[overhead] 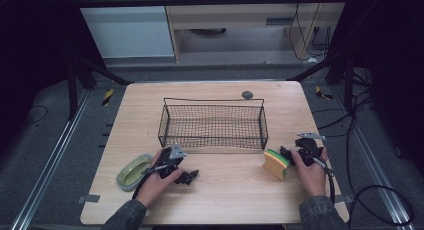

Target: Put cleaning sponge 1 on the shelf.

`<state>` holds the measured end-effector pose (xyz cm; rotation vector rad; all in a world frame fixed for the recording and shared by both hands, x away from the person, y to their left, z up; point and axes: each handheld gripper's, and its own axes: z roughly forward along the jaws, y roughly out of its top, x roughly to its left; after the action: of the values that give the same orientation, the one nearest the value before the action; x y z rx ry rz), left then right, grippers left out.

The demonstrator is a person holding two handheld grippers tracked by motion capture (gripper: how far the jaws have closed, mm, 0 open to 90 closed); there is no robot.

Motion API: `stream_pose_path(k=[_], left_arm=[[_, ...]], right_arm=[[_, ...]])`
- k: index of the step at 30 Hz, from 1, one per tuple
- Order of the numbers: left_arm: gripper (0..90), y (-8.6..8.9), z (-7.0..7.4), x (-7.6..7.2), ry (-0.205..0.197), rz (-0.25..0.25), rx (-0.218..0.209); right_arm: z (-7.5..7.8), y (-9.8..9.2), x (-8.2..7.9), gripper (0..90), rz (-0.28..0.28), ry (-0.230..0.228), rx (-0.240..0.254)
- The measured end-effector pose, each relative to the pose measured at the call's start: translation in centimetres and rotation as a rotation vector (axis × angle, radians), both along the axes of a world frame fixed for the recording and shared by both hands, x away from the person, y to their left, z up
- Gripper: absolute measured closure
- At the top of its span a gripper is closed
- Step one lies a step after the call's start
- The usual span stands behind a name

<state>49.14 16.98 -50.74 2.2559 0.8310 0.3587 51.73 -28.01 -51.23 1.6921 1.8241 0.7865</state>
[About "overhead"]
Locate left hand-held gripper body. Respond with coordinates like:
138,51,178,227
153,143,188,179

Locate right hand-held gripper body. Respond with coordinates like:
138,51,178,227
294,132,327,167

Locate yellow and green sponge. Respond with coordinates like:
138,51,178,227
262,148,292,181

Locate green oval soap dish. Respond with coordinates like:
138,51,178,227
115,153,155,193

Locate black wire mesh basket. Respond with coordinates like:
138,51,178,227
157,97,269,152

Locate person's left hand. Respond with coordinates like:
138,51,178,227
134,149,184,209

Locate person's right hand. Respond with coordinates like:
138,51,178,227
291,146,329,198

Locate yellow and black tape strip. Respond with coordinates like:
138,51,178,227
314,85,335,101
101,88,115,107

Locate grey tape piece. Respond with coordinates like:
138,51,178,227
77,194,101,204
334,194,355,204

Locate black metal stand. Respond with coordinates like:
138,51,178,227
286,51,358,115
65,53,134,122

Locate dark curtain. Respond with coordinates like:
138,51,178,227
328,0,424,178
0,0,108,151

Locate white cabinet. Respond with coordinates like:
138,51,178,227
71,0,176,60

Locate light wooden desk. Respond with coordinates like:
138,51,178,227
161,0,350,63

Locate left hand-held gripper cable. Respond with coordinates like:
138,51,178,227
131,164,168,201

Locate hand-held gripper cable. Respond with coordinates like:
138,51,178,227
311,155,336,205
131,164,168,201

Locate right hand-held gripper cable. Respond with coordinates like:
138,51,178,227
311,155,336,205

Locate black looped floor cable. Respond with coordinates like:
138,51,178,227
313,89,415,227

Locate aluminium floor rail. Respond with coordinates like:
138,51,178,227
9,89,92,230
333,89,417,230

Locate black cables under desk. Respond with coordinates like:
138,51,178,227
287,2,332,62

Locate thin black floor cable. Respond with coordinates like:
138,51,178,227
20,104,50,127

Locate black horizontal frame bar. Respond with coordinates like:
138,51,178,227
74,0,350,9

